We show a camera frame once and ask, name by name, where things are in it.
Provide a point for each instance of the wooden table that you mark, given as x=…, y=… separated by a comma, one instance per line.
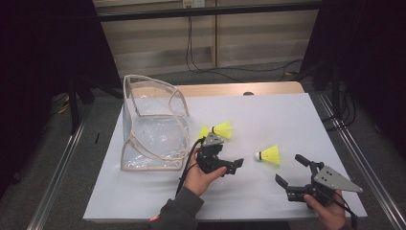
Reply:
x=239, y=88

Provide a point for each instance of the dark curtain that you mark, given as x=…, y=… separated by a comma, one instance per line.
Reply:
x=367, y=48
x=38, y=64

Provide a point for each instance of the clear plastic bag beige trim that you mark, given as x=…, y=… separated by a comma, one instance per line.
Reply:
x=159, y=134

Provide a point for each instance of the white power socket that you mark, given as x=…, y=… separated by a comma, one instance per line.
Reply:
x=193, y=3

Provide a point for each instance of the person's right hand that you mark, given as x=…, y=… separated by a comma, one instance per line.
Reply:
x=330, y=216

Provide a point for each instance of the aluminium floor rail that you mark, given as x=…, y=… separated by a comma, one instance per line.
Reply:
x=367, y=172
x=57, y=172

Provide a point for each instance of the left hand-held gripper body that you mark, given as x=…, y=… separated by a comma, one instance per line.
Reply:
x=213, y=140

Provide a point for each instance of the black horizontal bar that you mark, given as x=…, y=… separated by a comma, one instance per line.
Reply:
x=207, y=12

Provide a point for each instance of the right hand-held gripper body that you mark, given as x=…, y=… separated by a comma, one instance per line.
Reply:
x=332, y=179

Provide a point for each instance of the black metal stand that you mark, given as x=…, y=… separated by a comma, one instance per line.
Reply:
x=74, y=105

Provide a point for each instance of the dark round table grommet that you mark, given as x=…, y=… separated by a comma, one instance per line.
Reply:
x=248, y=93

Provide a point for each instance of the yellow shuttlecock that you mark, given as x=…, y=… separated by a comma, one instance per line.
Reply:
x=271, y=155
x=203, y=131
x=224, y=129

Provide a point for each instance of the small black floor item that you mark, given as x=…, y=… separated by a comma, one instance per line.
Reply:
x=97, y=138

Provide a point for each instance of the person's left hand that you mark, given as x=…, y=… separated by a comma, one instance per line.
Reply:
x=198, y=179

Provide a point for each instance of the white table cover sheet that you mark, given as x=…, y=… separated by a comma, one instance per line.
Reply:
x=223, y=102

